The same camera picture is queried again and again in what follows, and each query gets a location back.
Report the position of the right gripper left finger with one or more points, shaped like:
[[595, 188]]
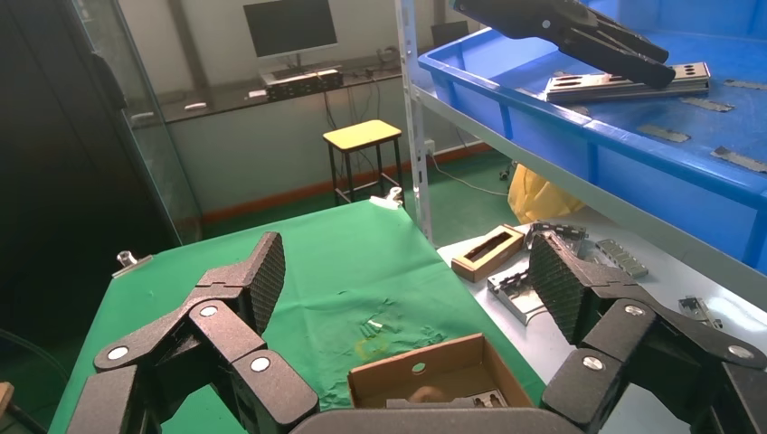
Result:
[[228, 335]]

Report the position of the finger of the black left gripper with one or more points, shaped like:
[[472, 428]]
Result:
[[635, 41], [521, 18]]

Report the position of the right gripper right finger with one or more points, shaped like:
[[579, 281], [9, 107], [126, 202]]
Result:
[[623, 335]]

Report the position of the silver perforated metal plate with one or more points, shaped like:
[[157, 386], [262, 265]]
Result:
[[611, 82], [629, 93]]

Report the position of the blue plastic tray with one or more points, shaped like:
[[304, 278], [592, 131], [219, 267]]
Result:
[[539, 127]]

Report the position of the brown cardboard box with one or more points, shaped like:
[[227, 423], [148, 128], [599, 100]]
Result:
[[461, 359]]

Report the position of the small brown open box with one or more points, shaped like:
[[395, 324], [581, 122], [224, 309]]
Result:
[[473, 266]]

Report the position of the short grey ladder strip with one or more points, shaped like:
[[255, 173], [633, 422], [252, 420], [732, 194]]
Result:
[[620, 257]]

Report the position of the dark metal strip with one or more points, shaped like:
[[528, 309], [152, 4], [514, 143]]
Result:
[[698, 308]]

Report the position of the grey tape piece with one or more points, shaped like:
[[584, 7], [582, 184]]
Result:
[[707, 103], [663, 133], [738, 159]]

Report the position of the grey slotted metal plate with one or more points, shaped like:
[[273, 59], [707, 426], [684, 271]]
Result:
[[557, 229]]

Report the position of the green table cloth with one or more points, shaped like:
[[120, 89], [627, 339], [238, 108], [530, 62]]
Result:
[[335, 263]]

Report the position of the white metal shelf rack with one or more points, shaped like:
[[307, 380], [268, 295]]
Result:
[[416, 120]]

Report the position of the yellow plastic bag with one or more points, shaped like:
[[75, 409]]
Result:
[[539, 198]]

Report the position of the yellow top metal stool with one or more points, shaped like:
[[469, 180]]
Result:
[[361, 135]]

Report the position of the dark glass cabinet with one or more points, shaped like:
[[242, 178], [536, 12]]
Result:
[[150, 150]]

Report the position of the black electronic device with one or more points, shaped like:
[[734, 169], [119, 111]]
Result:
[[302, 84]]

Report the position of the black computer monitor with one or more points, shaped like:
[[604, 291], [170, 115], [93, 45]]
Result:
[[290, 27]]

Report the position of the small white desk item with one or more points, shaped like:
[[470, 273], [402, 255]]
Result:
[[257, 94], [195, 106]]

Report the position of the dark desk counter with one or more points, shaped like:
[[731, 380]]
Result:
[[228, 102]]

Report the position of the square grey metal bracket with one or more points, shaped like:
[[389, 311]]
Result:
[[515, 293]]

